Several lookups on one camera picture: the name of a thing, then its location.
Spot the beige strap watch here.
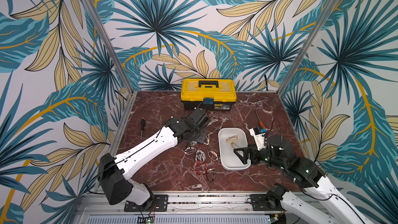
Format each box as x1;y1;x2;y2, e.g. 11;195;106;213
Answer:
231;142;239;149

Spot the beige looped watch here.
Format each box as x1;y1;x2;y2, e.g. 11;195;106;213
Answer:
204;135;210;145

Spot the beige square watch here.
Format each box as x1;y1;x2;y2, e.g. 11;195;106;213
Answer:
226;135;239;144

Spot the white plastic storage tray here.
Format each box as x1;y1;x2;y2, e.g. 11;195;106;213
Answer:
218;128;251;171

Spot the white pink watch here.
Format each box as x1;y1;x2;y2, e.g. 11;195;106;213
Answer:
184;146;197;155

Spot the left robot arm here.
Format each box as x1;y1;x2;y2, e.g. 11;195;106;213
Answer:
97;107;209;208

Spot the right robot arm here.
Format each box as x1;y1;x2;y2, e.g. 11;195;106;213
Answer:
234;134;372;224

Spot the red transparent watch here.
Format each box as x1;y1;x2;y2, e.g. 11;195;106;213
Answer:
193;161;207;175

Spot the yellow black toolbox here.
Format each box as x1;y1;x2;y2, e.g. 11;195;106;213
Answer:
180;78;237;111

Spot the black yellow screwdriver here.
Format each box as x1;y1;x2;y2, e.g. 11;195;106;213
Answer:
140;118;146;140

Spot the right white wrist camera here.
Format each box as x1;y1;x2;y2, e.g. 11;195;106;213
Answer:
249;127;266;151

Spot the orange handle screwdriver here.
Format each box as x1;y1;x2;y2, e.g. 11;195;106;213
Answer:
255;111;266;129

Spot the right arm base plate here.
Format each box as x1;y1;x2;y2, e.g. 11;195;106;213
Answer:
248;194;285;212

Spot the aluminium front rail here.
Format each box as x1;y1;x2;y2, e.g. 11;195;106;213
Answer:
73;191;312;224

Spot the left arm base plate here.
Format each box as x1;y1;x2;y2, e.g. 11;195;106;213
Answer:
124;195;169;213

